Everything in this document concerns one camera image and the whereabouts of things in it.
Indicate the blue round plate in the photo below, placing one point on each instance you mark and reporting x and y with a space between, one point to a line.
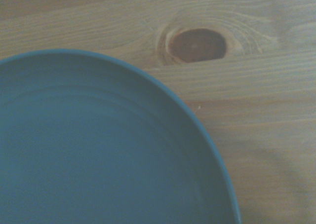
98 147

